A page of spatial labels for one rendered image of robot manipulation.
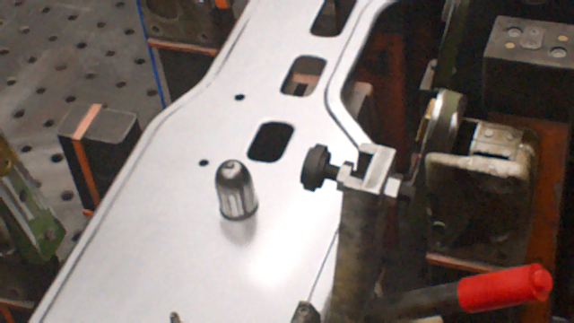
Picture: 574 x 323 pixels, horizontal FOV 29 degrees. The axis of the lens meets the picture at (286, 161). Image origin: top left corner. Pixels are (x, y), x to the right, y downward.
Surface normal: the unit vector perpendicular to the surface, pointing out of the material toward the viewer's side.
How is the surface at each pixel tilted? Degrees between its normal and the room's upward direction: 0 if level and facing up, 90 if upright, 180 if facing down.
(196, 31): 90
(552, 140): 90
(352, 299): 90
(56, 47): 0
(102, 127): 0
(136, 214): 0
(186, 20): 90
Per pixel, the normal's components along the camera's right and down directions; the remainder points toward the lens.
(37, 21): -0.11, -0.70
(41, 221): 0.89, 0.02
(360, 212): -0.33, 0.70
